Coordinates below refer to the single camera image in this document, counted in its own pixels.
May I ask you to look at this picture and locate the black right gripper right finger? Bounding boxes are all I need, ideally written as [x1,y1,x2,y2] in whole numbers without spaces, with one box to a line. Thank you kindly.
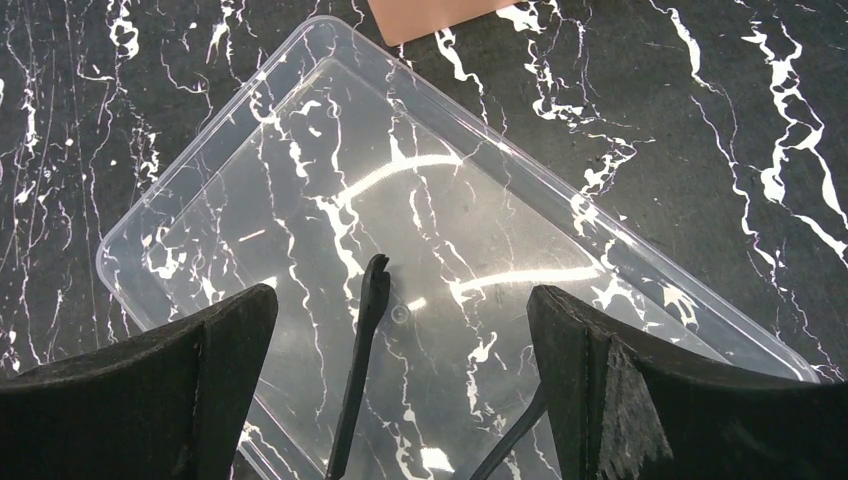
[526,285,847,479]

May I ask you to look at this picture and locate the clear plastic tray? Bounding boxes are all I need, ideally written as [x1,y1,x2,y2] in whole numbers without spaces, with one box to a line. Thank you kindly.
[97,15,817,479]

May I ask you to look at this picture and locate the peach desk file organizer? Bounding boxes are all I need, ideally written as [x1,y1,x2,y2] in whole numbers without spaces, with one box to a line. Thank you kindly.
[367,0,517,46]

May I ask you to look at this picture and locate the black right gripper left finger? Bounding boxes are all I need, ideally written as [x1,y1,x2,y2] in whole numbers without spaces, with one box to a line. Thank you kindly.
[1,284,278,479]

